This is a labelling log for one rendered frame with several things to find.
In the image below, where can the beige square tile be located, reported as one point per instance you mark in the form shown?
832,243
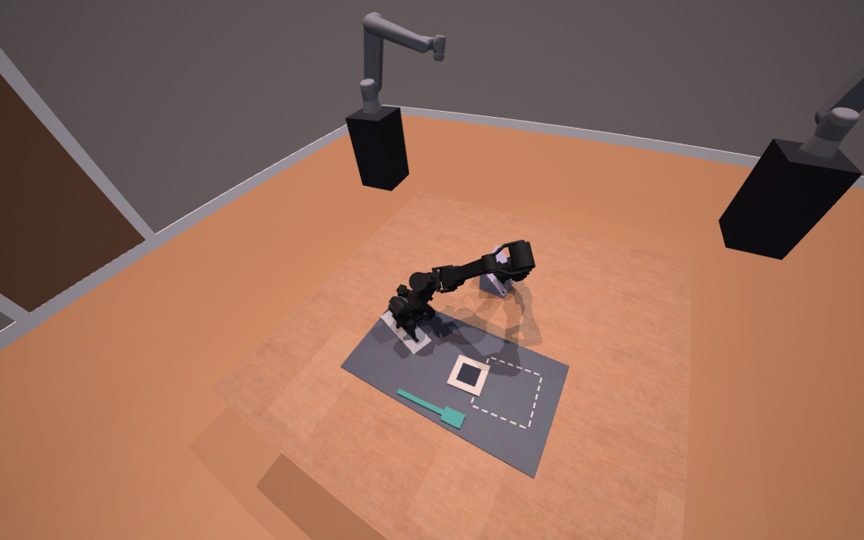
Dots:
469,375

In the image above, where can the teal flat trowel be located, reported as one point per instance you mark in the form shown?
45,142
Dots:
448,415

